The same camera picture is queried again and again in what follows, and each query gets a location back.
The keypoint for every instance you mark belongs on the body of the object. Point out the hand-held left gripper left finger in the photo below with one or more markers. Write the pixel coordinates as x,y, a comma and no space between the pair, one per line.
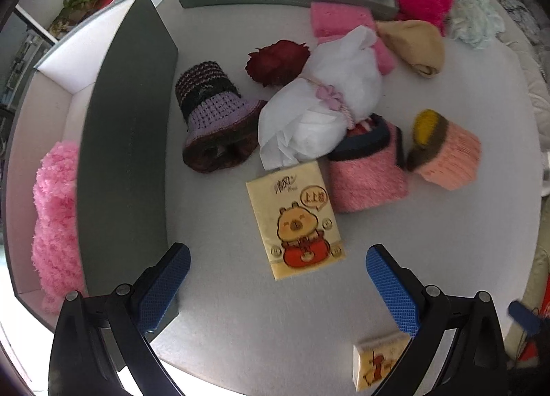
165,288

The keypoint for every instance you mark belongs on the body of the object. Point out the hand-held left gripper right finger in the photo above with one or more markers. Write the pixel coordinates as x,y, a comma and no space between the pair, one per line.
393,292

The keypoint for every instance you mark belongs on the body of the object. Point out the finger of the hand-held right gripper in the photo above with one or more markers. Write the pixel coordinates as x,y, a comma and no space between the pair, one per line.
522,315

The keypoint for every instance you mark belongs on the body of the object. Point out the small yellow tissue packet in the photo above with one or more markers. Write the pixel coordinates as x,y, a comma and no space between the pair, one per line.
378,363

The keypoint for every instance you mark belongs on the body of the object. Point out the pink knitted pouch dark rim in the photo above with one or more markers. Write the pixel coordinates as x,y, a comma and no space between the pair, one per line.
369,179

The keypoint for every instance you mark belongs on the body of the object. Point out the large yellow tissue packet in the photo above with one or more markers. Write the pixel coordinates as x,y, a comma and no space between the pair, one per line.
296,219

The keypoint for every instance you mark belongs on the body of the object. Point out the peach knitted pouch yellow top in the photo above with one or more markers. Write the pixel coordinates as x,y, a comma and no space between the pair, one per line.
451,157

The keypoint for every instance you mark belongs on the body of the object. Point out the green box with white interior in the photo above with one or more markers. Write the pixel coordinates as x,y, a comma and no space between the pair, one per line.
124,142

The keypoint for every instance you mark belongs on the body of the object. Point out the purple crochet hat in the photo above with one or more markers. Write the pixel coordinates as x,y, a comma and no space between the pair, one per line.
210,116

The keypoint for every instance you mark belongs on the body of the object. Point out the light pink fluffy yarn bundle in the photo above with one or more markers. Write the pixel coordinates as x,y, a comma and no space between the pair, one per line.
56,224

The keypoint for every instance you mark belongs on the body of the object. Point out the beige knitted hat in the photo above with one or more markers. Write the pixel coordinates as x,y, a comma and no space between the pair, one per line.
414,45

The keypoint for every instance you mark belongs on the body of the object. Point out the dark red fabric flower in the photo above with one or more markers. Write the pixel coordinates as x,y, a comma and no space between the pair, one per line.
275,60

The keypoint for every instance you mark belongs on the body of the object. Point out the glass display cabinet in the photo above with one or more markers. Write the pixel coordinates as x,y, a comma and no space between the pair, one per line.
21,60

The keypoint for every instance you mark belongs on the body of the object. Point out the pink sponge cloth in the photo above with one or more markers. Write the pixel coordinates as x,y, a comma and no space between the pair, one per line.
337,22

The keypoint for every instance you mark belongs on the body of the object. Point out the pale green fluffy cloth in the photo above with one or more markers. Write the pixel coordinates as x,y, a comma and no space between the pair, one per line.
472,13

